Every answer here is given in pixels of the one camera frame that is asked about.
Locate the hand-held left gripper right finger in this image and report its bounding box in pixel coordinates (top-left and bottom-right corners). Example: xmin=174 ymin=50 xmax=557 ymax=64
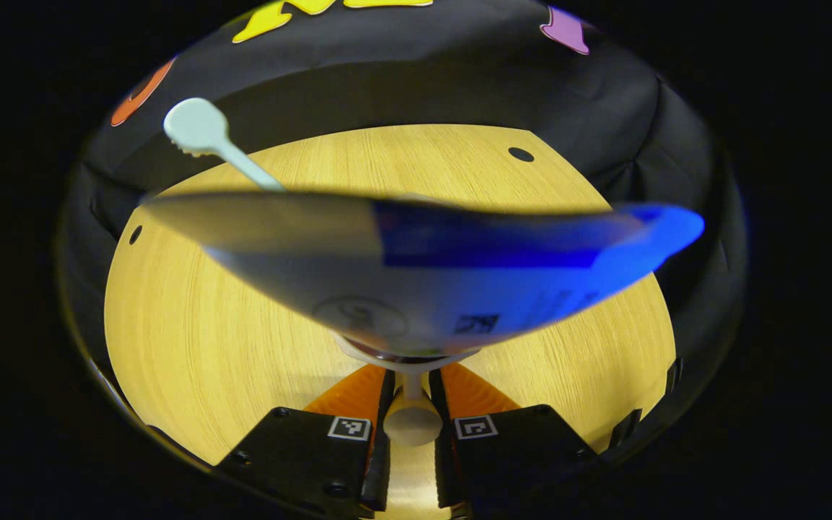
xmin=429 ymin=363 xmax=598 ymax=518

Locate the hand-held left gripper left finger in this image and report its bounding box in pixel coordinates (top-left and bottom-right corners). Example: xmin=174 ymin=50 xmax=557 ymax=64
xmin=217 ymin=363 xmax=396 ymax=520

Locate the beige cup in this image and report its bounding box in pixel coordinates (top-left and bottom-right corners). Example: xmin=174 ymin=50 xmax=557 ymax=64
xmin=332 ymin=332 xmax=482 ymax=448

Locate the white toothpaste tube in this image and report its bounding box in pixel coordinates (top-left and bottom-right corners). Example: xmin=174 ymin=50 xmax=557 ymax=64
xmin=142 ymin=189 xmax=706 ymax=359

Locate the pale green toothbrush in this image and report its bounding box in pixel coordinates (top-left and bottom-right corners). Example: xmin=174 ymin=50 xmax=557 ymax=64
xmin=163 ymin=97 xmax=287 ymax=193

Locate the black backdrop cloth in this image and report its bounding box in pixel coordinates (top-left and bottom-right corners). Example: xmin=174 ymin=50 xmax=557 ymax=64
xmin=61 ymin=0 xmax=750 ymax=380

